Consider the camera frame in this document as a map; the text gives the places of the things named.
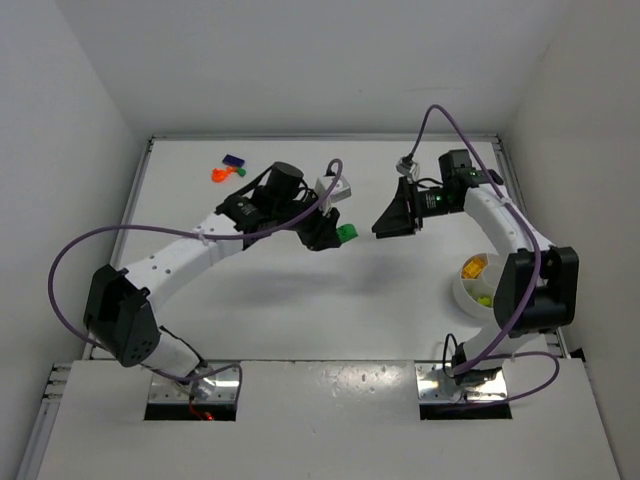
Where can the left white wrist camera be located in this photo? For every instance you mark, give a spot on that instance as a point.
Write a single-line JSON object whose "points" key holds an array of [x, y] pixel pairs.
{"points": [[334, 189]]}

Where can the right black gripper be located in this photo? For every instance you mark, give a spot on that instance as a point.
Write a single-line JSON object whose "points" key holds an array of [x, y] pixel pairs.
{"points": [[410, 206]]}

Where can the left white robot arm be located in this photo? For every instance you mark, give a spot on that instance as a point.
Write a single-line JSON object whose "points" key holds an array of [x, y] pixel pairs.
{"points": [[123, 303]]}

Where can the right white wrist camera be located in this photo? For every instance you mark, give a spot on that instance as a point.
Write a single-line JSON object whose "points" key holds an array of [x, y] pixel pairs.
{"points": [[407, 167]]}

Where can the white round divided container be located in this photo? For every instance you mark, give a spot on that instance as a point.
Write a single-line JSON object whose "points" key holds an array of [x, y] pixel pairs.
{"points": [[465, 291]]}

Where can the orange lego piece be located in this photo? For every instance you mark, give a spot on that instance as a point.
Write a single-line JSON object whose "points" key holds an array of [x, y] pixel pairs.
{"points": [[219, 175]]}

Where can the blue flat lego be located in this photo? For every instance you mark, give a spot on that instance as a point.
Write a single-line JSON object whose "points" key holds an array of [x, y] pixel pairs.
{"points": [[233, 161]]}

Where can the metal base plate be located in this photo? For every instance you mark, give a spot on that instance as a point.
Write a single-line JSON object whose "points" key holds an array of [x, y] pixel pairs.
{"points": [[436, 387], [220, 389]]}

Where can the yellow long lego brick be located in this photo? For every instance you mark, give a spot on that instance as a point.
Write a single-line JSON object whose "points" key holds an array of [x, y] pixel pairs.
{"points": [[474, 267]]}

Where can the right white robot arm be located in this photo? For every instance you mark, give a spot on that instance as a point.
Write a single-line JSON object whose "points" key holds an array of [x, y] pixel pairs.
{"points": [[537, 288]]}

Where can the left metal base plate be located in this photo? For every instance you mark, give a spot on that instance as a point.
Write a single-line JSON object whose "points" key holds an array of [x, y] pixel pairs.
{"points": [[220, 389]]}

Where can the green square lego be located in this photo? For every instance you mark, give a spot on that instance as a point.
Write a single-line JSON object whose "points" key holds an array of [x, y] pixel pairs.
{"points": [[346, 233]]}

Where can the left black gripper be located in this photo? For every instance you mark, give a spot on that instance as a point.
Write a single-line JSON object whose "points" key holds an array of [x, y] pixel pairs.
{"points": [[316, 230]]}

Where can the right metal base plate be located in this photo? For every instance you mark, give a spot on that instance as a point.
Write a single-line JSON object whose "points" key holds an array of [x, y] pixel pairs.
{"points": [[436, 387]]}

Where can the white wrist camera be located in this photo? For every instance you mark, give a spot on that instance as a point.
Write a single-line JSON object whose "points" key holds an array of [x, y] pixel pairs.
{"points": [[407, 167], [334, 189]]}

